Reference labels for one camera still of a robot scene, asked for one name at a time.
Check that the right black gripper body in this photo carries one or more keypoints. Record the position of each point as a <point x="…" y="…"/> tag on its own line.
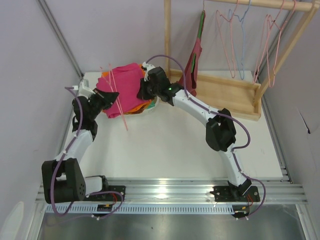
<point x="145" y="89"/>

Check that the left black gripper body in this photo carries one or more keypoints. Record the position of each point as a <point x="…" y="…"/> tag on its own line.
<point x="104" y="97"/>

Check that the pink trousers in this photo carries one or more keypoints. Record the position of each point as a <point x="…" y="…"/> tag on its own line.
<point x="122" y="87"/>

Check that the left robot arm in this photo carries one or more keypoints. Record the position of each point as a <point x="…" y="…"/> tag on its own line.
<point x="62" y="177"/>

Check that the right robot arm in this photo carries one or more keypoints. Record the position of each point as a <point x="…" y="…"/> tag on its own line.
<point x="220" y="131"/>

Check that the green plastic hanger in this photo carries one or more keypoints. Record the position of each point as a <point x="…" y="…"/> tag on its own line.
<point x="200" y="32"/>

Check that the orange folded cloth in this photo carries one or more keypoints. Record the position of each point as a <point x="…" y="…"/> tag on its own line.
<point x="136" y="108"/>

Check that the white laundry basket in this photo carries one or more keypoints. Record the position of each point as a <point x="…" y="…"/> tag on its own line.
<point x="149" y="110"/>

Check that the maroon tank top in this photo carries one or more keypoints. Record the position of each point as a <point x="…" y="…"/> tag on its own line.
<point x="191" y="81"/>

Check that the wooden clothes rack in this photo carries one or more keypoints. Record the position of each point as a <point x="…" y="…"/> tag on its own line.
<point x="241" y="98"/>

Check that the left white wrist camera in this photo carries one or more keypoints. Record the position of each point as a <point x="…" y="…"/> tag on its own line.
<point x="83" y="88"/>

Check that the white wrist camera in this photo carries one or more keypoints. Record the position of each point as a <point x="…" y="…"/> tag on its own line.
<point x="83" y="88"/>
<point x="146" y="67"/>

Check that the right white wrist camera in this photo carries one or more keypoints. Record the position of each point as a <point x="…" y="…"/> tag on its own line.
<point x="146" y="67"/>

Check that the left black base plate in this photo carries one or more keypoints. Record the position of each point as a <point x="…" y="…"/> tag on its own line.
<point x="115" y="195"/>

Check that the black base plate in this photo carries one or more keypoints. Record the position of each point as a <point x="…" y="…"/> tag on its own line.
<point x="224" y="194"/>
<point x="115" y="195"/>

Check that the white slotted cable duct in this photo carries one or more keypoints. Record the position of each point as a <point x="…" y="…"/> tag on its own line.
<point x="125" y="208"/>

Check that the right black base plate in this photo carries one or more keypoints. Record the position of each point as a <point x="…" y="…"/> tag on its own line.
<point x="224" y="194"/>

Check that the aluminium mounting rail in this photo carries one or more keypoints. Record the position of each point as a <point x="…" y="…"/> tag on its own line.
<point x="195" y="191"/>

